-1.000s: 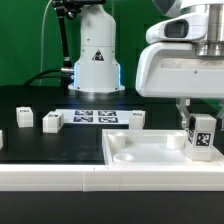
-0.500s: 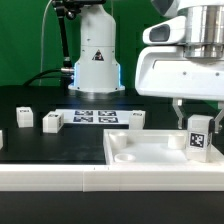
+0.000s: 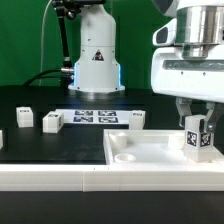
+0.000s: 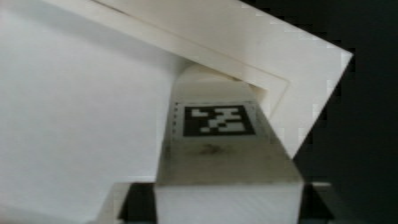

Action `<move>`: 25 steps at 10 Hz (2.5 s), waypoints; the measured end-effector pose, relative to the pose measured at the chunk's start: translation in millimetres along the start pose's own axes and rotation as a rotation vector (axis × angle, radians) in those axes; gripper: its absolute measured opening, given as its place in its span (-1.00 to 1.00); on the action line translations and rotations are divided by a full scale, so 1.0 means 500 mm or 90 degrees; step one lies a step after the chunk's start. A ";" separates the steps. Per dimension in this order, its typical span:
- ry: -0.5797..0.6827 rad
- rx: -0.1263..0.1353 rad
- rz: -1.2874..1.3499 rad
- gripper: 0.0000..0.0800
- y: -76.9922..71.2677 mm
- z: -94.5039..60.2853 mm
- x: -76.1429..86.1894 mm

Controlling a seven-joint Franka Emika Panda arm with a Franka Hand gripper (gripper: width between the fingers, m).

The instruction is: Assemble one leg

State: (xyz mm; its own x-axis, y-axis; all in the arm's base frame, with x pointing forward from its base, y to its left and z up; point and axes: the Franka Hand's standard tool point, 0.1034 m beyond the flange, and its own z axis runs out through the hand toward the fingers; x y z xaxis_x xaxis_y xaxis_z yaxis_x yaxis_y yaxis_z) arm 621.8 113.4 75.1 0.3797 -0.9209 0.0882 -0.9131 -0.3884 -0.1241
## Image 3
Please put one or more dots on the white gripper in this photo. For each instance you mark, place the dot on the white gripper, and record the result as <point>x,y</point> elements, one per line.
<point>201,79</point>

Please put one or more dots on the white square table top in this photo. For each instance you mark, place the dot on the white square table top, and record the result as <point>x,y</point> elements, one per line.
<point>151,147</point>

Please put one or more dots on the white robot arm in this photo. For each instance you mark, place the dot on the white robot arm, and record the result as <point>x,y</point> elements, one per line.
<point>195,26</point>

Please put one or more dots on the white sheet with markers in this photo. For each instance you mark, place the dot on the white sheet with markers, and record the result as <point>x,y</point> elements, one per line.
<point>79,116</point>

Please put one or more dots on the white U-shaped fence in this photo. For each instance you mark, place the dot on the white U-shaped fence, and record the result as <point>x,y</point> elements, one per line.
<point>206,176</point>

